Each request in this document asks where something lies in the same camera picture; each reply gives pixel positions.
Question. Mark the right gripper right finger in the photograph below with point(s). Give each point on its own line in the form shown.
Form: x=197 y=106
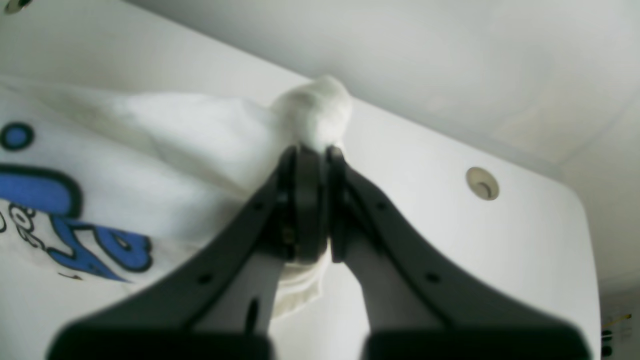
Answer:
x=420 y=305

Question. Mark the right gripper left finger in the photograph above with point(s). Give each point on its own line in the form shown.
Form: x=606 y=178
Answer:
x=218 y=305

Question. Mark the white printed T-shirt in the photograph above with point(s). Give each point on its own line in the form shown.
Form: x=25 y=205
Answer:
x=104 y=193

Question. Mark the left table cable grommet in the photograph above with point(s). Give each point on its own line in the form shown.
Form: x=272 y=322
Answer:
x=482 y=183

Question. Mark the table cable grommet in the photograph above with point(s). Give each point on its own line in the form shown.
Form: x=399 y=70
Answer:
x=482 y=183
x=15 y=6

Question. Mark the right table cable grommet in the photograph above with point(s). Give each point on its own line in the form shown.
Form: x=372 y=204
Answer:
x=15 y=6

